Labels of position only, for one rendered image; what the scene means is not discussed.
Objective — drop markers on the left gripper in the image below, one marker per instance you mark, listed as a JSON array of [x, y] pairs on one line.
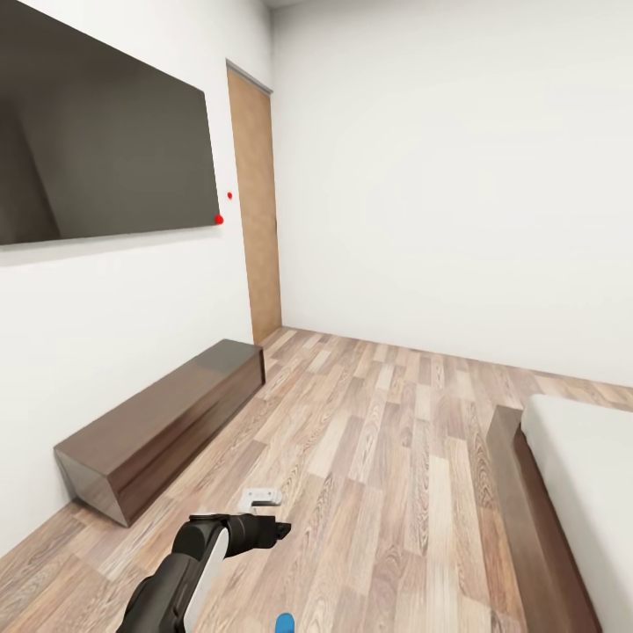
[[261, 531]]

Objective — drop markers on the sliding door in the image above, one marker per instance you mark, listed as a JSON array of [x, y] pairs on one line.
[[250, 109]]

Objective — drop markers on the wall mounted tv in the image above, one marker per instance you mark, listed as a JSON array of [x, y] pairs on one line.
[[94, 141]]

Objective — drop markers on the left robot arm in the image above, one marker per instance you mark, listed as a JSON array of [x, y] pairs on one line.
[[170, 601]]

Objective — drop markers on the bed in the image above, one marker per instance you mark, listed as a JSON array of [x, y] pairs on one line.
[[564, 473]]

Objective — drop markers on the bench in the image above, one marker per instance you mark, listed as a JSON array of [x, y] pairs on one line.
[[123, 461]]

